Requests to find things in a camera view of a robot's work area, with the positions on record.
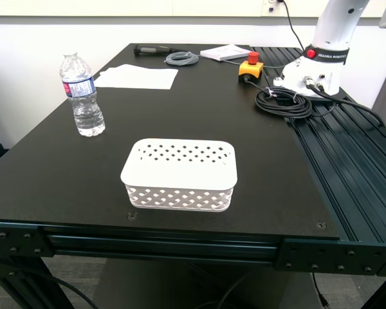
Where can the clear plastic water bottle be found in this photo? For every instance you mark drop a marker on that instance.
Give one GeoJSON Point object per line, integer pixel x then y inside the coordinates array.
{"type": "Point", "coordinates": [83, 106]}

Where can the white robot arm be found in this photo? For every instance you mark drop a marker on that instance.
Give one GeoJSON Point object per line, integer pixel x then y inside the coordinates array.
{"type": "Point", "coordinates": [331, 29]}

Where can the white perforated plastic basket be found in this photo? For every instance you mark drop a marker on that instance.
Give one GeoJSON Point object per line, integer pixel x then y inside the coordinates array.
{"type": "Point", "coordinates": [180, 177]}

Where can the white paper sheets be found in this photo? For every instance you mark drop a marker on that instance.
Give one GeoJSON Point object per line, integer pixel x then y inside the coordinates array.
{"type": "Point", "coordinates": [138, 77]}

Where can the yellow emergency stop button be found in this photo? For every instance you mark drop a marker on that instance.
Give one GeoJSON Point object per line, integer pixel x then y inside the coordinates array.
{"type": "Point", "coordinates": [251, 69]}

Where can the white booklet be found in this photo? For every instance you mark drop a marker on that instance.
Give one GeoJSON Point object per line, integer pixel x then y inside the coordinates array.
{"type": "Point", "coordinates": [223, 52]}

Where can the black aluminium table frame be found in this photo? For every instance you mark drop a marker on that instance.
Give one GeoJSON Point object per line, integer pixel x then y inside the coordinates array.
{"type": "Point", "coordinates": [347, 161]}

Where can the white wall outlet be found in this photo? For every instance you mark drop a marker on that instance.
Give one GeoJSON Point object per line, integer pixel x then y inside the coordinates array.
{"type": "Point", "coordinates": [270, 6]}

